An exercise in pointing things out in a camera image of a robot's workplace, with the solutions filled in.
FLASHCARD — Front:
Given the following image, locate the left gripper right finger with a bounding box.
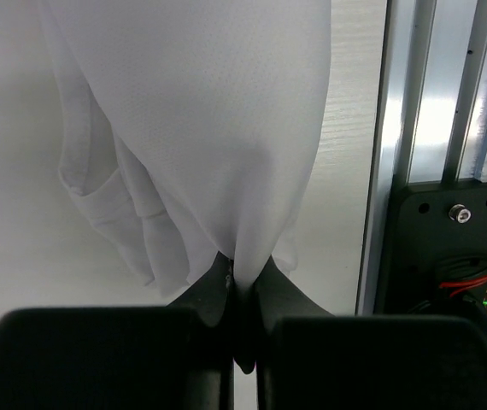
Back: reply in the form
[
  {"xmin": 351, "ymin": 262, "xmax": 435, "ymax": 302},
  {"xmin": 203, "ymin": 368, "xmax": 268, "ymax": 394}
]
[{"xmin": 254, "ymin": 261, "xmax": 487, "ymax": 409}]

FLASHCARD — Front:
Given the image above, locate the white t shirt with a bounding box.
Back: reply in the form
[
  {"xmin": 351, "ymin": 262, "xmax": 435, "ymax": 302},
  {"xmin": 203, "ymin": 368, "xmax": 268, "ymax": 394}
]
[{"xmin": 38, "ymin": 0, "xmax": 333, "ymax": 375}]

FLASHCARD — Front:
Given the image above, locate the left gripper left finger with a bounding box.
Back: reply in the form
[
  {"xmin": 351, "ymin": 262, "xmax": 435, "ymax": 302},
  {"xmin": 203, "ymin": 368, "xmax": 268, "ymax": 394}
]
[{"xmin": 0, "ymin": 255, "xmax": 234, "ymax": 409}]

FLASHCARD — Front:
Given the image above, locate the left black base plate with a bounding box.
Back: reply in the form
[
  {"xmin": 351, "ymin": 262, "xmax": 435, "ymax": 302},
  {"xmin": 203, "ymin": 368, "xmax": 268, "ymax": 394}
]
[{"xmin": 374, "ymin": 179, "xmax": 487, "ymax": 314}]

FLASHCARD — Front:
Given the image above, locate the aluminium front rail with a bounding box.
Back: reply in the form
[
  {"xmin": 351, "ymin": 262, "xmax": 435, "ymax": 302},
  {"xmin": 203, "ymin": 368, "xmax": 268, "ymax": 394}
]
[{"xmin": 356, "ymin": 1, "xmax": 487, "ymax": 314}]

